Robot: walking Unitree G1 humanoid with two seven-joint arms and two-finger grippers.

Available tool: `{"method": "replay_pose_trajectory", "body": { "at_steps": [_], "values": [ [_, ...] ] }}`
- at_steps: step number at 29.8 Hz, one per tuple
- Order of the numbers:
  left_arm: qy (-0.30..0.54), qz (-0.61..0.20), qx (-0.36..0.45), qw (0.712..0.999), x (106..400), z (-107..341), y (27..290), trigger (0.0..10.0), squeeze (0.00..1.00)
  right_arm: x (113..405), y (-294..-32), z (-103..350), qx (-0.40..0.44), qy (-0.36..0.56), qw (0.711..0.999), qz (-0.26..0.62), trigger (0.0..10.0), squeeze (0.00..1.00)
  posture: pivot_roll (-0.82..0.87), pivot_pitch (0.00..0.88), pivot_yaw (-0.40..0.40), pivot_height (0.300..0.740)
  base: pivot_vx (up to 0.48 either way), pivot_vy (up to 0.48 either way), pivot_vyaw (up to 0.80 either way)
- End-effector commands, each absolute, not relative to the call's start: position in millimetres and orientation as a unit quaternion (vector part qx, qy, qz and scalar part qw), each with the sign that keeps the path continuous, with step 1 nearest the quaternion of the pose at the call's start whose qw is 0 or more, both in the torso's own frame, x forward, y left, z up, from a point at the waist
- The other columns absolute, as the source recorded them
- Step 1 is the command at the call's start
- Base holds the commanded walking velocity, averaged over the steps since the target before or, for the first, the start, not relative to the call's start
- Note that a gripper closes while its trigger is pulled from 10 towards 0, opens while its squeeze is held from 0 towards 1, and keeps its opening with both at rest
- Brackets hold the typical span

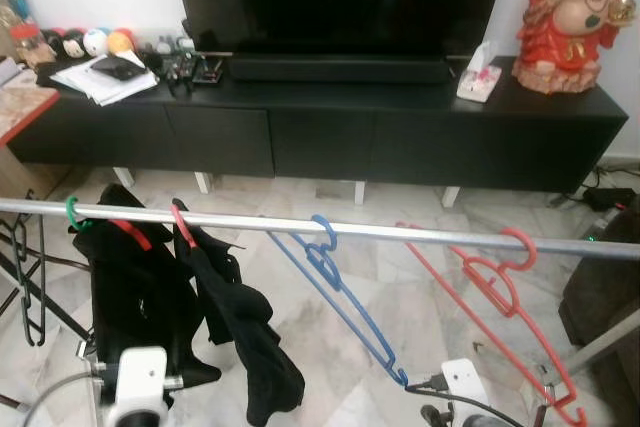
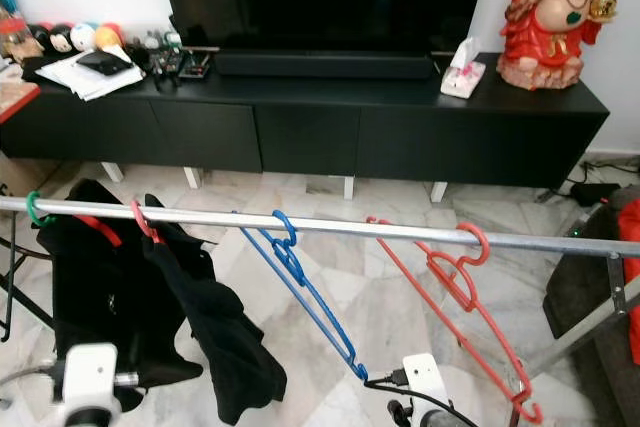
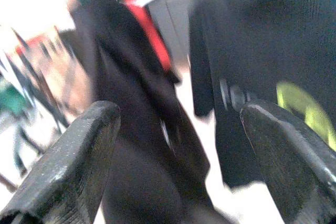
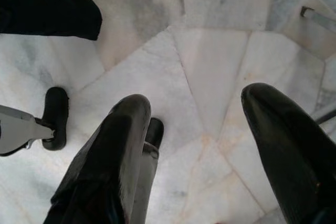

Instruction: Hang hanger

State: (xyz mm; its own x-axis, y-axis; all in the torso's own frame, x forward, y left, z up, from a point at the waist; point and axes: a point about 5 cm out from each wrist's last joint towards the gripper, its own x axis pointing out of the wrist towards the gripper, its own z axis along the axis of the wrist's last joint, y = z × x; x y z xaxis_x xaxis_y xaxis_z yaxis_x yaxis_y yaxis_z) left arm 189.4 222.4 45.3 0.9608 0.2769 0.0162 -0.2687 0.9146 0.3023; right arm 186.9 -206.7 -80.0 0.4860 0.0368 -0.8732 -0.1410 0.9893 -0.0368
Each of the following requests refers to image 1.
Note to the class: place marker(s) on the black long sleeve garment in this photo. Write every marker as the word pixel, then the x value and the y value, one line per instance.
pixel 250 347

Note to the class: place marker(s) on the blue plastic hanger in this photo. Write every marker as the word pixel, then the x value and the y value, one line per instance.
pixel 398 371

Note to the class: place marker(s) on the green plastic hanger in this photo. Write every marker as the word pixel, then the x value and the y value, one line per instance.
pixel 71 212

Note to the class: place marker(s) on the thin black hanger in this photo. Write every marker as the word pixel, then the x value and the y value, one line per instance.
pixel 41 277

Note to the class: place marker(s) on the dark brown sofa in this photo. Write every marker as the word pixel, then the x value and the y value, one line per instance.
pixel 600 297

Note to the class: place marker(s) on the silver clothes rack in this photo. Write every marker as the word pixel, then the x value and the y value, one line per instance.
pixel 250 221

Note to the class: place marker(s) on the black TV cabinet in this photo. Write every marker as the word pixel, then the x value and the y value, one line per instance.
pixel 400 147

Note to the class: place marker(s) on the black power adapter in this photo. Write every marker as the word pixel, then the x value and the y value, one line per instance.
pixel 610 197

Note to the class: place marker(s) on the black shirt with red collar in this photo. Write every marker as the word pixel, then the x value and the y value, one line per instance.
pixel 130 297

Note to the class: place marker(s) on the white pink tissue box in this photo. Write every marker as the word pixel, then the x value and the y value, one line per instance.
pixel 480 82

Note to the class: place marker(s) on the red laughing Buddha figurine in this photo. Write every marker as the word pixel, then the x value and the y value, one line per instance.
pixel 570 37

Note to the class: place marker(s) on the black wallet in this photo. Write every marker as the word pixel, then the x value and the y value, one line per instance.
pixel 118 68

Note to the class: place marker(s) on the white paper stack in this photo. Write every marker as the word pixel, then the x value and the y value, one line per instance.
pixel 90 82

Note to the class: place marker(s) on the orange round plush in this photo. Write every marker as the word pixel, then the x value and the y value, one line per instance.
pixel 120 42

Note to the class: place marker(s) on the marble top folding table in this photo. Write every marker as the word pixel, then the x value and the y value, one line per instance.
pixel 20 107

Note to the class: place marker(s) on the black white round plush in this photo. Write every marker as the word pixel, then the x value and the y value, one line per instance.
pixel 74 44

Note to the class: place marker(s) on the black red round plush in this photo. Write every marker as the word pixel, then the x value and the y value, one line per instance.
pixel 54 42

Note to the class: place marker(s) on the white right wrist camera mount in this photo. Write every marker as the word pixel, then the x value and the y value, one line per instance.
pixel 468 385

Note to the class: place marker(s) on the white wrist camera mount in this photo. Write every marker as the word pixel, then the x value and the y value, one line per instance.
pixel 468 385
pixel 138 382

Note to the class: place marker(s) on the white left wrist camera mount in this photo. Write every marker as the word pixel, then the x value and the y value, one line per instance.
pixel 138 382

